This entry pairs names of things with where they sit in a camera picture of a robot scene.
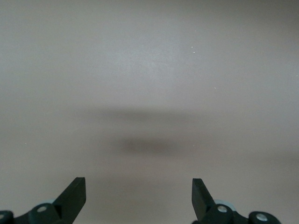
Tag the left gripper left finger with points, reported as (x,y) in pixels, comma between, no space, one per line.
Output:
(70,200)

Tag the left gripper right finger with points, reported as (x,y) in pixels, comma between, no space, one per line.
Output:
(203,200)

